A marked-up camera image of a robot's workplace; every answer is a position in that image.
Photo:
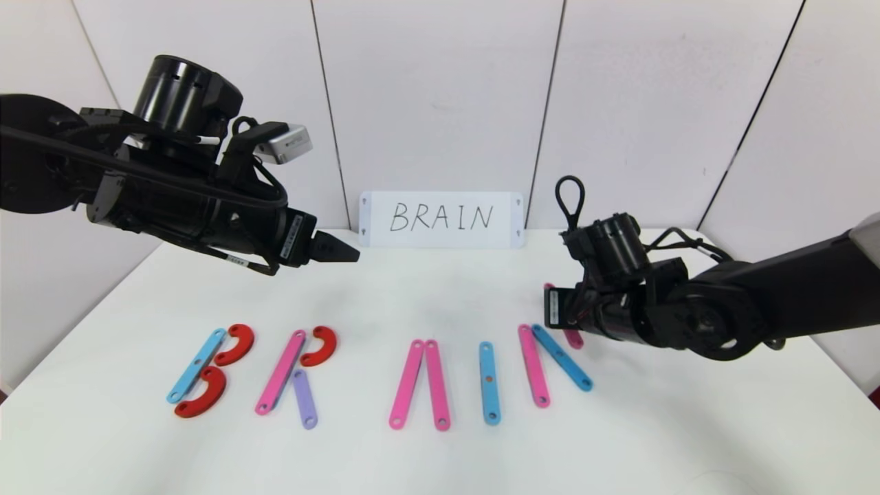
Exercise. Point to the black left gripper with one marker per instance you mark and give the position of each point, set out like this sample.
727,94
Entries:
298,240

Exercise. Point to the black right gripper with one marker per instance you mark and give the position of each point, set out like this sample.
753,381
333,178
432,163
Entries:
555,308

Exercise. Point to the long deep pink bar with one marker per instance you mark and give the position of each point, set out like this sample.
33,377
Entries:
437,386
574,339

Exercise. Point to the short blue bar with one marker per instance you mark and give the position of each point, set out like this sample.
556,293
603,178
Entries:
564,359

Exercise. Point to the short pink bar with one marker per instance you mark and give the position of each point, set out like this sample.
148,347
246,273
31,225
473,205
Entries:
533,364

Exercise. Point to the small red curved piece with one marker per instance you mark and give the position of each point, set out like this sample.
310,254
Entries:
328,347

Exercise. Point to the long light pink bar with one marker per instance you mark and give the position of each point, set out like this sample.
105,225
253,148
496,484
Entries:
407,385
280,371

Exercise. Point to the short purple bar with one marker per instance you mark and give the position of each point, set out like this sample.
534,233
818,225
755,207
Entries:
304,400

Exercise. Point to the black and orange left arm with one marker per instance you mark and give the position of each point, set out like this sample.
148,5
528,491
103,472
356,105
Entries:
158,206

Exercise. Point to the white BRAIN sign card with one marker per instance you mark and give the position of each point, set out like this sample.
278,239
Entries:
385,236

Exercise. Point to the long light blue bar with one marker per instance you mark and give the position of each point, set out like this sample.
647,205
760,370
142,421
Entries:
489,399
196,368

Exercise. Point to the large red curved piece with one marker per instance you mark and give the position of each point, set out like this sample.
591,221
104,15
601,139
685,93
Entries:
244,340
210,401

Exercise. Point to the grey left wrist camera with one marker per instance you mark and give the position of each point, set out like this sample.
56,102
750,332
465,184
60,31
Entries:
289,144

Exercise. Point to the black left camera bracket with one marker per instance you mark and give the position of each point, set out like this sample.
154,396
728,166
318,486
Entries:
237,155

